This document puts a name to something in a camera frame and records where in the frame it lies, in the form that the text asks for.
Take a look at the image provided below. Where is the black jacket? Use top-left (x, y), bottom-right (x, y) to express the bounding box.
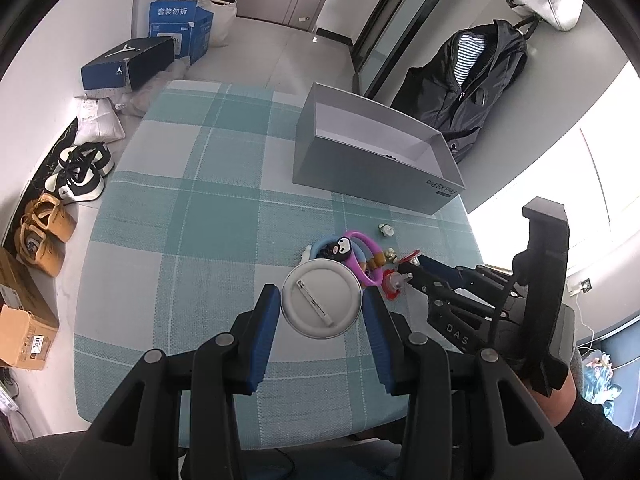
top-left (391, 19), bottom-right (530, 163)

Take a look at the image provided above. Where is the striped shirt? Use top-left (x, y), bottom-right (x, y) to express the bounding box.
top-left (452, 32), bottom-right (486, 83)

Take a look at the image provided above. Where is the white bag with black handle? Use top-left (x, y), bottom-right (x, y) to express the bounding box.
top-left (202, 0), bottom-right (238, 48)

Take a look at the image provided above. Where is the blue cardboard carton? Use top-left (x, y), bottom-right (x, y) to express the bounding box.
top-left (148, 0), bottom-right (215, 66)

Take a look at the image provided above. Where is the teal plaid tablecloth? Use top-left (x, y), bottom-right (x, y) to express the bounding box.
top-left (74, 80), bottom-right (486, 448)

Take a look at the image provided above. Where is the dark blue shoe box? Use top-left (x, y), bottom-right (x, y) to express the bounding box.
top-left (81, 36), bottom-right (175, 92)

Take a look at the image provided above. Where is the black and white sneaker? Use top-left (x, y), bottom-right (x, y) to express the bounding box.
top-left (44, 162), bottom-right (106, 205)
top-left (57, 142), bottom-right (115, 177)

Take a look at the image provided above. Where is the grey cardboard box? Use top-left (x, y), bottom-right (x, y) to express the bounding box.
top-left (291, 82), bottom-right (466, 216)

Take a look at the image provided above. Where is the tan boot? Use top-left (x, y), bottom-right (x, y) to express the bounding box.
top-left (14, 222), bottom-right (66, 277)
top-left (22, 195), bottom-right (76, 241)

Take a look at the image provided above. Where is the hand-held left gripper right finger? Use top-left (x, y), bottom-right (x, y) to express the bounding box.
top-left (361, 290), bottom-right (583, 480)

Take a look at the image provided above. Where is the person's right forearm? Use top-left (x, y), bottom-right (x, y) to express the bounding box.
top-left (537, 345), bottom-right (640, 480)

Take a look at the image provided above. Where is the colourful patterned cloth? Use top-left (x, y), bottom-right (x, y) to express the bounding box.
top-left (580, 350), bottom-right (625, 421)

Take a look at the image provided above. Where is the white plastic packet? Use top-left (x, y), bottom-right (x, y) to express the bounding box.
top-left (75, 97), bottom-right (126, 143)

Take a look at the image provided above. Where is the white round case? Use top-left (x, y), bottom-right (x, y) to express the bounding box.
top-left (281, 258), bottom-right (362, 339)

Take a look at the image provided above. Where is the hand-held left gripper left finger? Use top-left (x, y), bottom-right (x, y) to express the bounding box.
top-left (57, 284), bottom-right (281, 480)

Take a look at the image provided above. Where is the pink bracelet with penguin charm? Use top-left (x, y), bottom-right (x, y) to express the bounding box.
top-left (319, 230), bottom-right (385, 287)

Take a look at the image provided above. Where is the clear plastic bag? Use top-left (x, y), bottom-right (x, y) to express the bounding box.
top-left (120, 60), bottom-right (188, 116)

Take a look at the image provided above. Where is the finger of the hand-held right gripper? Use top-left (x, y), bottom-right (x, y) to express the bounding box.
top-left (411, 254), bottom-right (512, 288)
top-left (400, 272), bottom-right (502, 322)

